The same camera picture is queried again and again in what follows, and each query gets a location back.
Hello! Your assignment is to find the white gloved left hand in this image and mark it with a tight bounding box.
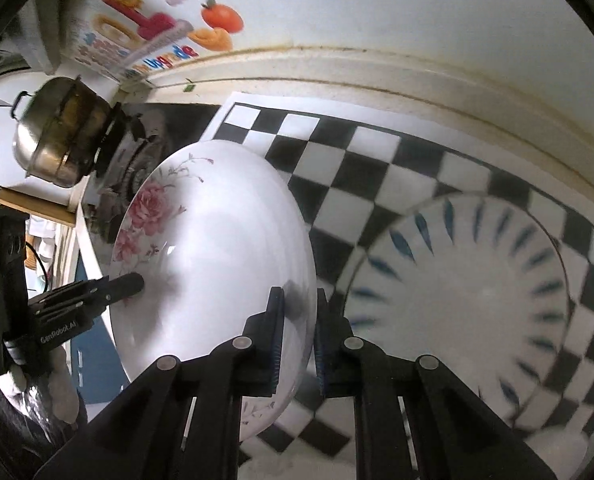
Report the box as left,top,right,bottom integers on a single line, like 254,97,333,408
0,346,81,425

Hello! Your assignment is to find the colourful fruit wall sticker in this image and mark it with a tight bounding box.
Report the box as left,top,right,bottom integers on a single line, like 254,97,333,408
64,0,245,82

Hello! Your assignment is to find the white plate with blue petals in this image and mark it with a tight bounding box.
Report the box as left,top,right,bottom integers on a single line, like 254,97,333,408
344,194,568,422

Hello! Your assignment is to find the black white checkered mat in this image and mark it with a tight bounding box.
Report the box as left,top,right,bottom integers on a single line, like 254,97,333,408
205,96,594,471

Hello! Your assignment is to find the black cable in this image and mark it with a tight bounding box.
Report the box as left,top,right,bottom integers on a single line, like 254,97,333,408
23,239,52,291

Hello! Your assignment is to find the stainless steel pot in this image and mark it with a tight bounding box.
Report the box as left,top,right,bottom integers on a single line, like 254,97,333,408
10,77,112,188

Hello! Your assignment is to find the white plate with pink flowers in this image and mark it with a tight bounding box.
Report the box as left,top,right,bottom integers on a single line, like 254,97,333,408
109,140,317,439

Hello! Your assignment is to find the glass stove top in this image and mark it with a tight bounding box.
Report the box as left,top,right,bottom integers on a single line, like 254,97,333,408
75,102,221,281

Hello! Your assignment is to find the black gas stove burner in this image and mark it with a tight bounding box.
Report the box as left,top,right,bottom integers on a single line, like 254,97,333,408
81,106,168,245

